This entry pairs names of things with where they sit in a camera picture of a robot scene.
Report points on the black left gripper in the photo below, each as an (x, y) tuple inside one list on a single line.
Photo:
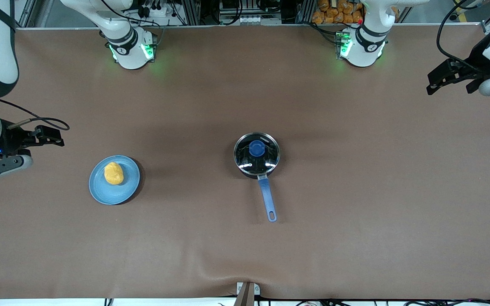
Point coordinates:
[(477, 60)]

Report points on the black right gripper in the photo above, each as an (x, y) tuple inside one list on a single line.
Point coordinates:
[(12, 139)]

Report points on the yellow potato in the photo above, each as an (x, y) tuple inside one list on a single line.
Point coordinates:
[(113, 173)]

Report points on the glass lid with blue knob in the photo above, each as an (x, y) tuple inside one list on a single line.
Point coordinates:
[(257, 148)]

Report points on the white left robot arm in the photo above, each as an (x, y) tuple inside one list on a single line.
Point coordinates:
[(364, 46)]

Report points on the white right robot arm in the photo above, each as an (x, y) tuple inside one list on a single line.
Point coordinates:
[(130, 51)]

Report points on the blue round plate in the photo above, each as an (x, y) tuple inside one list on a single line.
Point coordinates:
[(100, 187)]

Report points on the bag of orange toy food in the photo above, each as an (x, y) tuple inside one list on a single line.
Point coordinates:
[(334, 12)]

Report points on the white power strip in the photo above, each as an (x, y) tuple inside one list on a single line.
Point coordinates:
[(155, 10)]

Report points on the brown table mat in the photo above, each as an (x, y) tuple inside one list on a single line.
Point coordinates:
[(355, 233)]

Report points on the black electronics rack unit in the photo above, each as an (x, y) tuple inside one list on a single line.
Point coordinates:
[(249, 19)]

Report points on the metal clamp bracket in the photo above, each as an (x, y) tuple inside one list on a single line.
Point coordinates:
[(247, 295)]

